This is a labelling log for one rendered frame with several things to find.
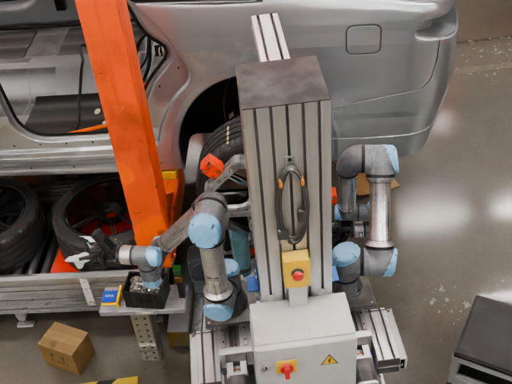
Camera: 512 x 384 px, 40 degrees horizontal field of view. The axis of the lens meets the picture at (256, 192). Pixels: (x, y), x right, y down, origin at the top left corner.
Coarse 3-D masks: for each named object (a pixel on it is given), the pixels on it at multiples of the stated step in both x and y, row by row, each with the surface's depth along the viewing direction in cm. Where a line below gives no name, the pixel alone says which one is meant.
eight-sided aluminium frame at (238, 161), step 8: (232, 160) 327; (240, 160) 325; (224, 168) 332; (232, 168) 326; (240, 168) 327; (224, 176) 330; (208, 184) 335; (216, 184) 333; (232, 224) 356; (248, 232) 360; (248, 240) 356
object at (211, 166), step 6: (210, 156) 329; (204, 162) 328; (210, 162) 325; (216, 162) 329; (222, 162) 333; (204, 168) 327; (210, 168) 327; (216, 168) 327; (222, 168) 330; (210, 174) 329; (216, 174) 329
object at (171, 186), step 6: (180, 174) 393; (168, 180) 389; (174, 180) 388; (180, 180) 392; (168, 186) 385; (174, 186) 384; (180, 186) 391; (168, 192) 381; (174, 192) 380; (180, 192) 390; (168, 198) 366; (174, 198) 376; (180, 198) 389; (168, 204) 365; (174, 204) 373; (180, 204) 388; (174, 210) 370; (180, 210) 387; (174, 216) 369; (180, 216) 386
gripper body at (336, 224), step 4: (336, 220) 324; (340, 220) 321; (332, 224) 321; (336, 224) 320; (340, 224) 319; (344, 224) 320; (348, 224) 320; (352, 224) 318; (332, 228) 318; (336, 228) 317; (340, 228) 317; (344, 228) 320; (348, 228) 320; (352, 228) 320; (332, 232) 320; (336, 232) 320; (340, 232) 319; (344, 232) 322; (348, 232) 322; (352, 232) 320; (332, 236) 322; (336, 236) 321; (340, 236) 321; (352, 236) 321
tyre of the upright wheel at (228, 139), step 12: (240, 120) 342; (216, 132) 346; (228, 132) 339; (240, 132) 334; (204, 144) 353; (216, 144) 338; (228, 144) 331; (240, 144) 328; (204, 156) 343; (216, 156) 333; (228, 156) 333; (204, 180) 342
